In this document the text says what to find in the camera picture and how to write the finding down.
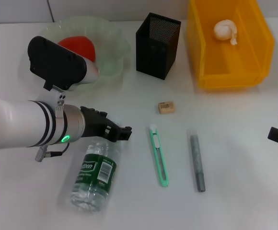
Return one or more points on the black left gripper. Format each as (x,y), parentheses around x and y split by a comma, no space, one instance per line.
(94,124)

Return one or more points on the beige eraser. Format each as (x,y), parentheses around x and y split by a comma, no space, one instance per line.
(167,107)

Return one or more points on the green utility knife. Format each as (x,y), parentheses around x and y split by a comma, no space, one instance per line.
(161,167)

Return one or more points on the clear green-label water bottle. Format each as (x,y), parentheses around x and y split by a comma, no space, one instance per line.
(93,189)

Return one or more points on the red orange fruit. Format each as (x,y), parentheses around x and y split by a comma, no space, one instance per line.
(81,45)

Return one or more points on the white paper ball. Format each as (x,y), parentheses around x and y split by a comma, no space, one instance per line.
(223,30)

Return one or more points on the black mesh pen holder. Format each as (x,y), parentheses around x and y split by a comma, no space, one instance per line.
(155,60)

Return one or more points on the grey pen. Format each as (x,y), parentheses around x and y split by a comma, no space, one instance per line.
(197,163)

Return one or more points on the green glass fruit plate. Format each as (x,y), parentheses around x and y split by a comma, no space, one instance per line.
(112,48)

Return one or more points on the yellow plastic bin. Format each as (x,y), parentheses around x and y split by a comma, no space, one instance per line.
(230,76)

